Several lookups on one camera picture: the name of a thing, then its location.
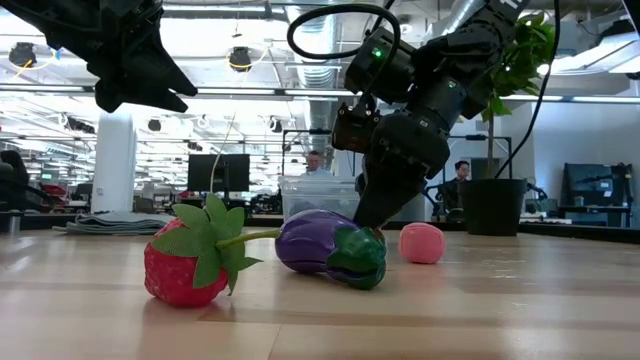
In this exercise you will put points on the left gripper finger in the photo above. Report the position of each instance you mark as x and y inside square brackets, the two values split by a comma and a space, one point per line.
[130, 97]
[160, 70]

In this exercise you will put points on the clear plastic tupperware container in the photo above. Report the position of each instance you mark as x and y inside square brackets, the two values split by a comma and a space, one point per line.
[315, 200]

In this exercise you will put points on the pink round toy fruit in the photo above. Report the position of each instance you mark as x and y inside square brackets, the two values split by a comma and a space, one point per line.
[422, 243]

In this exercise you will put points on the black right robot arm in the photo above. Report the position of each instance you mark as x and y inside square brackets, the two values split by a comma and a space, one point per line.
[465, 50]

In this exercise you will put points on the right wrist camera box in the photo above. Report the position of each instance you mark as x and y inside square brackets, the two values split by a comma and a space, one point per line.
[356, 127]

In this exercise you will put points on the person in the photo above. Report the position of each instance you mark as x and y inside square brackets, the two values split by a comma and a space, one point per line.
[315, 165]
[457, 187]

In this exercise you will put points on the black monitor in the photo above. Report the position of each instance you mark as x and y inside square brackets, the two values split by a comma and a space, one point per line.
[218, 172]
[595, 187]

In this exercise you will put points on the green plant in black pot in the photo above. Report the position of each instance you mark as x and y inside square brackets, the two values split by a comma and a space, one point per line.
[492, 207]

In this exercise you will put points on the purple toy eggplant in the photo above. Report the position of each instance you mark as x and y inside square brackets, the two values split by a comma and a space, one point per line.
[310, 242]

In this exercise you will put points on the black office chair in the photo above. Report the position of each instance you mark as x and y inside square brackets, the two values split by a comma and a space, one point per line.
[15, 180]

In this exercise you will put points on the black aluminium rig frame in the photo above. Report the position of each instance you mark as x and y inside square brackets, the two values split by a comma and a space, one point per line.
[575, 232]

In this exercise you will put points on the white round column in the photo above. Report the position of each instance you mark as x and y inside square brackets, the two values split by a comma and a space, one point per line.
[114, 162]

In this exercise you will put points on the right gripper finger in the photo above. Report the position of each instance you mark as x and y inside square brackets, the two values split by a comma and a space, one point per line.
[360, 200]
[390, 195]

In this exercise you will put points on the red toy strawberry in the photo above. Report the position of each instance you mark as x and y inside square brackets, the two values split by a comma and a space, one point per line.
[175, 275]

